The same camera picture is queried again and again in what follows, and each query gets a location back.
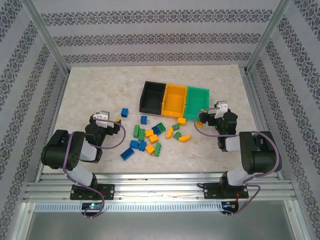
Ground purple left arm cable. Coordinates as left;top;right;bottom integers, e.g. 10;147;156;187
61;119;127;220

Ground aluminium frame post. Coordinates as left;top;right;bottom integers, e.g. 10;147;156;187
244;0;298;75
20;0;71;75

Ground long blue lego brick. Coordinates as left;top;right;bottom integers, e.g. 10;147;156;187
120;147;136;161

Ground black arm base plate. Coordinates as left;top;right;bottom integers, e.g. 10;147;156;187
70;183;115;201
202;181;250;200

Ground slotted grey cable duct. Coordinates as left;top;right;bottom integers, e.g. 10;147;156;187
33;201;225;213

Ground green plastic bin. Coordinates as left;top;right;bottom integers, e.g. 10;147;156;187
183;86;211;121

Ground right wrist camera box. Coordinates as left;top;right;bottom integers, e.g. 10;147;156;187
214;100;230;118

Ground aluminium table side rail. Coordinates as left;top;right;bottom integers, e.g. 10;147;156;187
33;71;72;183
241;66;298;198

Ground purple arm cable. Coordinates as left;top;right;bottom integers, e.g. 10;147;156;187
194;106;282;218
61;119;127;220

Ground small controller board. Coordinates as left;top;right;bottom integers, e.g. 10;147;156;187
82;202;104;211
222;201;240;210

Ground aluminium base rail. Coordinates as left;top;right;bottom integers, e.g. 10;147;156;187
23;172;297;202

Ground yellow plastic bin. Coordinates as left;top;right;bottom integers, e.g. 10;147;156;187
161;83;189;118

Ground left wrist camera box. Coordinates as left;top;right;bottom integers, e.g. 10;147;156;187
92;110;112;126

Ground aluminium lower frame rail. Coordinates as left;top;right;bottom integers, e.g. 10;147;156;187
13;201;36;240
284;199;310;240

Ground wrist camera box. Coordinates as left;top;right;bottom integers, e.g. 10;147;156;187
92;110;112;126
214;100;230;118

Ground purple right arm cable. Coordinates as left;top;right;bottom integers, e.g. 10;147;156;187
194;106;282;218

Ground black plastic bin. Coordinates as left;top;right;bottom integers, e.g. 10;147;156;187
138;80;167;116

